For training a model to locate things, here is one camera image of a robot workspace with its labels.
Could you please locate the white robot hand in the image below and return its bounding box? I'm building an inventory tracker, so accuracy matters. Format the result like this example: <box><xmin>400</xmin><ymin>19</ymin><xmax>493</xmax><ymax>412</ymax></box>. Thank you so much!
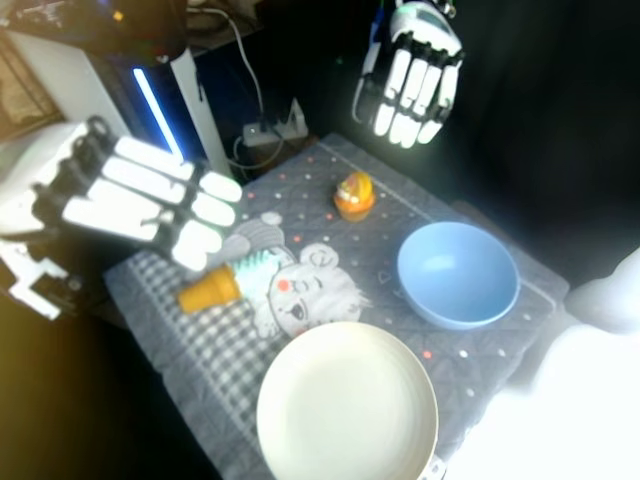
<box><xmin>351</xmin><ymin>0</ymin><xmax>465</xmax><ymax>150</ymax></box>
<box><xmin>0</xmin><ymin>115</ymin><xmax>245</xmax><ymax>321</ymax></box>

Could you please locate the toy ice cream cone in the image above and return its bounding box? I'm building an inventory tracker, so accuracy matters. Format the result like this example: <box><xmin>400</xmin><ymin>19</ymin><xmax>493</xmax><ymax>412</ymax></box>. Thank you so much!
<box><xmin>178</xmin><ymin>248</ymin><xmax>281</xmax><ymax>314</ymax></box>

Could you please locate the blue bowl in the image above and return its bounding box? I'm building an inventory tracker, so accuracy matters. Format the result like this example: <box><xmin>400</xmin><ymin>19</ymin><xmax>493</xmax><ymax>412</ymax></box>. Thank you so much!
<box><xmin>397</xmin><ymin>221</ymin><xmax>521</xmax><ymax>331</ymax></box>

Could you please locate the cream round plate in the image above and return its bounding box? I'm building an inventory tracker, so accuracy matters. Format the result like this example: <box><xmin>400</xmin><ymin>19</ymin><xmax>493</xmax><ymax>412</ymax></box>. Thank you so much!
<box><xmin>255</xmin><ymin>321</ymin><xmax>440</xmax><ymax>480</ymax></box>

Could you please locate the white tower with blue light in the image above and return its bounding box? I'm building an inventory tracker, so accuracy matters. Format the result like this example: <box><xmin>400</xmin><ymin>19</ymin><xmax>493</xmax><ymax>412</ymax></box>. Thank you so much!
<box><xmin>9</xmin><ymin>32</ymin><xmax>236</xmax><ymax>176</ymax></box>

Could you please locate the white plug adapter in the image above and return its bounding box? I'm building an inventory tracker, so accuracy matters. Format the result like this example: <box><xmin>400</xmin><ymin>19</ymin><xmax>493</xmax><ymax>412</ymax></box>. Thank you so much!
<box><xmin>284</xmin><ymin>97</ymin><xmax>309</xmax><ymax>137</ymax></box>

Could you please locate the white power strip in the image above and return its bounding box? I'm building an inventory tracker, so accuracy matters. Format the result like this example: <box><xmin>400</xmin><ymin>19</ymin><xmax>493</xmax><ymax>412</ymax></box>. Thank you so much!
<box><xmin>242</xmin><ymin>121</ymin><xmax>310</xmax><ymax>147</ymax></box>

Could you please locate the grey quilt with bear print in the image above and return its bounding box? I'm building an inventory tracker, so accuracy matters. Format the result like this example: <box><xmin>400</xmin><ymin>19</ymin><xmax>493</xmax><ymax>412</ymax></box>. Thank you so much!
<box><xmin>103</xmin><ymin>132</ymin><xmax>571</xmax><ymax>480</ymax></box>

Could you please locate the black device with yellow light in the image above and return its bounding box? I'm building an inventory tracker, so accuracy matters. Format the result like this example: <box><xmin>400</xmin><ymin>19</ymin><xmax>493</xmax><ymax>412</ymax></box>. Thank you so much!
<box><xmin>0</xmin><ymin>0</ymin><xmax>191</xmax><ymax>59</ymax></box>

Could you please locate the white robot body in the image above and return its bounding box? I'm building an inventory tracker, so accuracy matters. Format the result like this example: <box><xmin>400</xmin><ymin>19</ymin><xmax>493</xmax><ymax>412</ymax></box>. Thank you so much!
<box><xmin>449</xmin><ymin>247</ymin><xmax>640</xmax><ymax>480</ymax></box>

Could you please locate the white cable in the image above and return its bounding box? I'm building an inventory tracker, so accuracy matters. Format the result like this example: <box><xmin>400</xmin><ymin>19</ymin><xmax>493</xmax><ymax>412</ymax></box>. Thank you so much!
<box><xmin>197</xmin><ymin>4</ymin><xmax>266</xmax><ymax>126</ymax></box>

